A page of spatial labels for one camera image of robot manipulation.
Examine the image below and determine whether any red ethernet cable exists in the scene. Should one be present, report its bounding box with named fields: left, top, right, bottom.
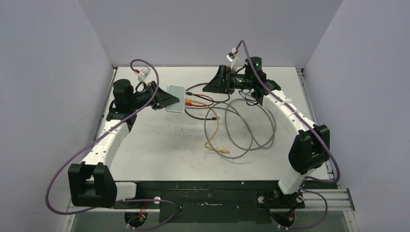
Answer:
left=186, top=94, right=215, bottom=108

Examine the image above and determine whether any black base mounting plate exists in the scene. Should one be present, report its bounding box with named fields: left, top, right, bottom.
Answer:
left=113, top=181, right=338, bottom=224

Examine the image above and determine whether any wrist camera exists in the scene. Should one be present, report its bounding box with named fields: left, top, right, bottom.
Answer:
left=226, top=47, right=241, bottom=71
left=136, top=67, right=151, bottom=84

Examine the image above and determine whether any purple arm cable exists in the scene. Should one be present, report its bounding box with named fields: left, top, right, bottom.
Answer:
left=45, top=58, right=179, bottom=231
left=235, top=40, right=341, bottom=231

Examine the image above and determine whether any white network switch box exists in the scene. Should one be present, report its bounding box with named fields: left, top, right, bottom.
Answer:
left=165, top=85, right=186, bottom=113

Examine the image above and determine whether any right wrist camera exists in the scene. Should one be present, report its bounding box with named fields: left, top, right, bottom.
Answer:
left=226, top=47, right=241, bottom=71

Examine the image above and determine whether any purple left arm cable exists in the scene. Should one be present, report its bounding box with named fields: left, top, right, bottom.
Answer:
left=45, top=58, right=179, bottom=231

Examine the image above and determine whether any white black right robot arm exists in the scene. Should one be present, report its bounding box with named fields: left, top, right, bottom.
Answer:
left=203, top=57, right=330, bottom=207

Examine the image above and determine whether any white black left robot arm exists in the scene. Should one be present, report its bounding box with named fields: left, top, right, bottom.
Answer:
left=68, top=79, right=185, bottom=208

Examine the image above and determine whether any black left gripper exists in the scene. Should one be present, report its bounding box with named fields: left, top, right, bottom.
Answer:
left=129, top=81, right=179, bottom=110

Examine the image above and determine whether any grey ethernet cable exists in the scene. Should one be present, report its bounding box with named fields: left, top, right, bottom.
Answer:
left=185, top=98, right=277, bottom=160

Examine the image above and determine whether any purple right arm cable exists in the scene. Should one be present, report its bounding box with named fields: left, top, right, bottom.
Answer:
left=235, top=40, right=341, bottom=231

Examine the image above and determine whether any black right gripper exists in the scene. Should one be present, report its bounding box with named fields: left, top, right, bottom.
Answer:
left=203, top=65, right=252, bottom=95

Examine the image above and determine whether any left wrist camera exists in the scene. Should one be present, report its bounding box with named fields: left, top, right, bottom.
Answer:
left=136, top=67, right=151, bottom=84

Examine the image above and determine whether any yellow ethernet cable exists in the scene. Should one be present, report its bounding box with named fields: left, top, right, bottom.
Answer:
left=186, top=99, right=230, bottom=155

